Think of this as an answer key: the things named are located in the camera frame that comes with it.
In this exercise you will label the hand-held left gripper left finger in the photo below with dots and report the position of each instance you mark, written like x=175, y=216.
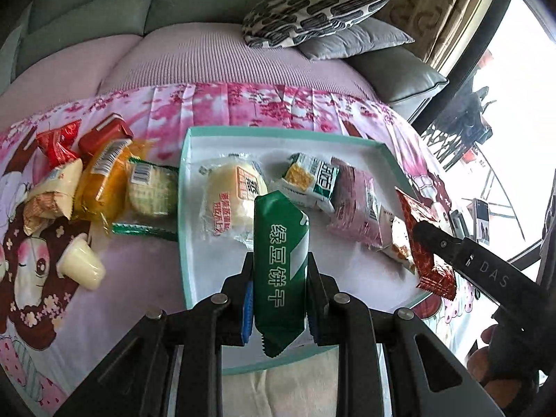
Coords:
x=248, y=312

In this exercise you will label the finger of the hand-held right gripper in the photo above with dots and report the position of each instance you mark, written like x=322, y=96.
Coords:
x=438, y=241

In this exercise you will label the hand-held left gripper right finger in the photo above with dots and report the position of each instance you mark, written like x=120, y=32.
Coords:
x=312, y=312

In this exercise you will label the red snack packet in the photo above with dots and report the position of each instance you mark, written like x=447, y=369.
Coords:
x=428, y=265

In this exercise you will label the beige packet with orange fruit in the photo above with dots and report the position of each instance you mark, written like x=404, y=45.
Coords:
x=399, y=243

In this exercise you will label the white tray with teal rim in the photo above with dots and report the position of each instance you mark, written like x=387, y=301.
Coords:
x=347, y=269

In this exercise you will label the dark green biscuit packet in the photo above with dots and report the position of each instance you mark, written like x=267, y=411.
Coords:
x=280, y=260

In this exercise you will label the pink snack packet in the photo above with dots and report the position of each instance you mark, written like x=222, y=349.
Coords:
x=354, y=208

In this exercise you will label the round white bun packet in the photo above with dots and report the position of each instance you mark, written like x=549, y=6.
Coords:
x=226, y=200

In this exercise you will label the white and green biscuit packet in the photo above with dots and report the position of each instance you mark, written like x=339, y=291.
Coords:
x=312, y=178

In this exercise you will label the clear cake packet green ends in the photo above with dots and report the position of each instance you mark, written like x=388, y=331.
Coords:
x=152, y=189

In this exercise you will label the pale pudding cup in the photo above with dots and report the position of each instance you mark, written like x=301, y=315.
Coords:
x=82, y=263

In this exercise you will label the orange bread packet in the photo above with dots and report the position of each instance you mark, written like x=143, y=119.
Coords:
x=102, y=186

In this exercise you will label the red box-shaped packet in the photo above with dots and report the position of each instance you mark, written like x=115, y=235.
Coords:
x=102, y=137

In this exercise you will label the beige cracker packet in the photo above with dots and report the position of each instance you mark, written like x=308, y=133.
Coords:
x=50, y=191

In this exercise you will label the red candy packet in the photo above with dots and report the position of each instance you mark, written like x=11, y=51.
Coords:
x=58, y=143

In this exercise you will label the person's right hand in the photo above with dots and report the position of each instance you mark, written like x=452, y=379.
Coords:
x=482, y=369

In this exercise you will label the pink printed blanket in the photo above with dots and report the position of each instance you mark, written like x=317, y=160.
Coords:
x=152, y=278

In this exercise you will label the dark scooter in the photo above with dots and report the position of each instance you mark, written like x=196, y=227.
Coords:
x=469, y=117

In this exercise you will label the grey pillow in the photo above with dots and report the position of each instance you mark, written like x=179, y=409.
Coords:
x=360, y=41

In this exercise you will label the beige patterned curtain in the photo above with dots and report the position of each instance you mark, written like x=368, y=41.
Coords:
x=443, y=13

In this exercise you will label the black and white patterned pillow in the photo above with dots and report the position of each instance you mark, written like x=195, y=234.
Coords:
x=312, y=13

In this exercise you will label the pink sofa seat cover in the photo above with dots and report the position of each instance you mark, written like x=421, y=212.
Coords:
x=195, y=56

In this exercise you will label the grey sofa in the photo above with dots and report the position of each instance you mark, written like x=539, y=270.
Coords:
x=108, y=4

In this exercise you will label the dark window frame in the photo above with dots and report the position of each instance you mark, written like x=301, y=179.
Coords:
x=478, y=52

